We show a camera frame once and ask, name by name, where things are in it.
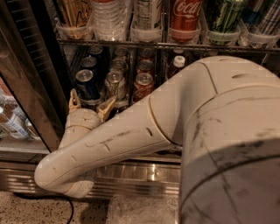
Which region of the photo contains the white green can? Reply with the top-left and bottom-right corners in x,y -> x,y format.
105,71 -> 126,102
110,59 -> 128,73

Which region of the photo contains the black power cable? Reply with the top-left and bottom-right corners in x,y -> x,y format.
12,192 -> 75,224

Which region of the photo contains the gold can top shelf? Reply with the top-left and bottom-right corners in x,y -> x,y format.
56,0 -> 92,39

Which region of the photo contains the front blue pepsi can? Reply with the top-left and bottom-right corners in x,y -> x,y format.
75,69 -> 100,100

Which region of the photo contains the water bottle behind glass door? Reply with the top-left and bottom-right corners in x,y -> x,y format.
0,106 -> 29,139

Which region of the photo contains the stainless steel fridge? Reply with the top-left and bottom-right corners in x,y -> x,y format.
0,0 -> 280,202

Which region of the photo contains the blue pepsi can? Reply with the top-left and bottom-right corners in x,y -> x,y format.
80,57 -> 97,73
75,69 -> 100,100
87,46 -> 103,59

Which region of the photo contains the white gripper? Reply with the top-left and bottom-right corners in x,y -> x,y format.
59,88 -> 116,149

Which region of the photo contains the glass fridge door left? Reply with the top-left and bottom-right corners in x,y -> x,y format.
0,0 -> 73,171

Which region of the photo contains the large coca-cola can top shelf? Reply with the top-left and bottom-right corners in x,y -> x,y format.
170,0 -> 202,42

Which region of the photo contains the green monster can top shelf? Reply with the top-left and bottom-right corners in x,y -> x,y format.
205,0 -> 248,33

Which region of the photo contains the brown tea bottle white cap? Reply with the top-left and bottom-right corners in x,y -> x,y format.
167,56 -> 186,79

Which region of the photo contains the front red coke can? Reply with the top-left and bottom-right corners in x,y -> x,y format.
133,73 -> 154,102

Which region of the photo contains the clear water bottle top shelf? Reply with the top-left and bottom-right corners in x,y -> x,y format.
92,0 -> 132,41

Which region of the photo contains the clear plastic bag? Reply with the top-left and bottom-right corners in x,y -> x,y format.
106,196 -> 179,224

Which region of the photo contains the red coke can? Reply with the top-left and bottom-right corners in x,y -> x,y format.
133,73 -> 154,102
136,59 -> 154,75

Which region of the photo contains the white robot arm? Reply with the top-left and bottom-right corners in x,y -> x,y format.
34,56 -> 280,224

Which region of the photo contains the front white green can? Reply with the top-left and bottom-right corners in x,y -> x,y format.
105,71 -> 126,102

